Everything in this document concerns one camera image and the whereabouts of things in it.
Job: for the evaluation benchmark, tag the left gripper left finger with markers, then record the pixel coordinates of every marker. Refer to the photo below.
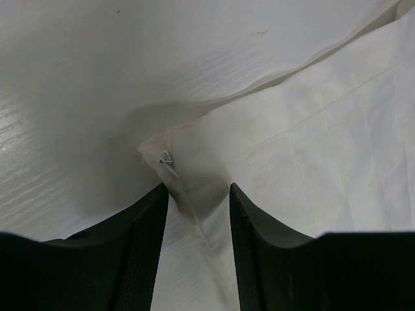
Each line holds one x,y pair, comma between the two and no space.
109,266

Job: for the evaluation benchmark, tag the white pleated skirt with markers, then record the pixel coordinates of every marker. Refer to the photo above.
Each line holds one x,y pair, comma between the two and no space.
329,149

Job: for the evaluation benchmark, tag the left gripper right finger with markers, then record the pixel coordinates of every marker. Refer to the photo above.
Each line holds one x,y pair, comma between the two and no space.
279,268

